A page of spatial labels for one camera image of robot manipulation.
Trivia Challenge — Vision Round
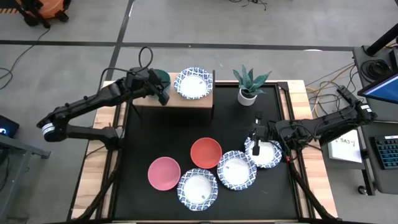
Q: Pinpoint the pink bowl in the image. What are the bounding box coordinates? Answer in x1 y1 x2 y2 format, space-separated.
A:
147 156 182 192

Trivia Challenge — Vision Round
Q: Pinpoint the orange floor cable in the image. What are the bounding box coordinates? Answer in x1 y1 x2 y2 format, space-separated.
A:
306 63 357 121

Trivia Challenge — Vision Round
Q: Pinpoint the black metal table frame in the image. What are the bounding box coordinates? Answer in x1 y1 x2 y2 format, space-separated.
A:
93 79 312 222

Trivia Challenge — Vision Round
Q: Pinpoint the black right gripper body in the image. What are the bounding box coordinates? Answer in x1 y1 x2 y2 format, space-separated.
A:
250 111 278 157

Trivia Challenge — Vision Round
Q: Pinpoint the orange black machine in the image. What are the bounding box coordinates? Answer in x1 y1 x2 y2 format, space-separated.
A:
15 0 73 29

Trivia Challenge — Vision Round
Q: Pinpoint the red bowl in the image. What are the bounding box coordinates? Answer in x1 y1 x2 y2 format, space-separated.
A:
190 137 223 170

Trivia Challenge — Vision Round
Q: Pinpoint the coiled black cable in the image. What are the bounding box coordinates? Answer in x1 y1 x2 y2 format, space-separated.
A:
360 58 393 81

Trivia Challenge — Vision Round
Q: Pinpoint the black power strip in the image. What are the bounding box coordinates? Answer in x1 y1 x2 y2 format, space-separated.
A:
337 85 355 100

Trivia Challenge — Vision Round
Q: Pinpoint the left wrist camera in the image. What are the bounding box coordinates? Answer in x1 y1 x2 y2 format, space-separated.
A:
130 70 149 91

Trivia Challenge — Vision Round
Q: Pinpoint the black floor cable tangle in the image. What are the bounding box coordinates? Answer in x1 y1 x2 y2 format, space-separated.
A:
228 0 269 12

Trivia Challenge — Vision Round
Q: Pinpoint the potted plant white pot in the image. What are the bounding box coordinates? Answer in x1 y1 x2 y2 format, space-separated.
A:
233 64 272 107

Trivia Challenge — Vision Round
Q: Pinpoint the black device blue light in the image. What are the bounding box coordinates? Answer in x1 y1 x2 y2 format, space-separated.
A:
0 114 21 139

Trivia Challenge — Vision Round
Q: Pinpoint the black keyboard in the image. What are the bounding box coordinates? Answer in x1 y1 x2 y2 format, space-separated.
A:
369 134 398 170

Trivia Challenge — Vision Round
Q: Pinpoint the wooden shelf black frame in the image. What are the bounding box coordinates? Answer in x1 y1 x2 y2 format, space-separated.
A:
129 67 216 121

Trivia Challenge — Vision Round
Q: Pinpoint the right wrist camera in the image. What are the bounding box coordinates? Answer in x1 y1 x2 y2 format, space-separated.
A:
259 124 275 141

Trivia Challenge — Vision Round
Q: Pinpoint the black pole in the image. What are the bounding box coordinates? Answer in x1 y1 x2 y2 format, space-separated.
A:
365 23 398 57

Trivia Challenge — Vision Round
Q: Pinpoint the grey desk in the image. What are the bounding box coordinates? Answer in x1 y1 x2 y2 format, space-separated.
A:
353 45 398 123

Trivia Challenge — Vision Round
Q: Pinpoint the white paper sign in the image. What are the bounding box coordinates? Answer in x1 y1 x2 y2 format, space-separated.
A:
328 135 363 164

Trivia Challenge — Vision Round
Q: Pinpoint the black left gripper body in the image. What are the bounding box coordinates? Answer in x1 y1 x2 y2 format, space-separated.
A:
126 66 171 106

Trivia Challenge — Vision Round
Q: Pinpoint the grey keyboard cart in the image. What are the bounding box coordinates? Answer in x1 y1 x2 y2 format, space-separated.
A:
322 120 398 196

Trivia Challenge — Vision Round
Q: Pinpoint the computer monitor blue screen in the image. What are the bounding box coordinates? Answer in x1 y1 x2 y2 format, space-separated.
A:
357 73 398 105

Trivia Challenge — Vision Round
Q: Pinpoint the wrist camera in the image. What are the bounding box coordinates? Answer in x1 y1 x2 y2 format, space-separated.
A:
259 124 275 141
130 70 149 91

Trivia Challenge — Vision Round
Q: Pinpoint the grey metal stand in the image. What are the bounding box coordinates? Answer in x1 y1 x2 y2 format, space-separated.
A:
0 133 52 224

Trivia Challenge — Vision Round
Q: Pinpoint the blue patterned paper bowl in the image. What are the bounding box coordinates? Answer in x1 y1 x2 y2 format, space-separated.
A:
216 150 258 191
177 168 219 212
244 136 283 170
173 66 214 101

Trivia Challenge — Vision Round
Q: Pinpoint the green bowl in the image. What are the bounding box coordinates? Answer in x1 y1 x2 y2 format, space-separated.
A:
154 69 172 94

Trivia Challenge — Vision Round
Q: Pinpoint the black cable conduit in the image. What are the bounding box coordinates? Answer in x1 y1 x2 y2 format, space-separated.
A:
74 149 122 222
287 157 335 222

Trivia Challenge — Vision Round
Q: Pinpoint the black table mat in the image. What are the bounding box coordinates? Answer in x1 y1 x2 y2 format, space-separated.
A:
112 82 299 220

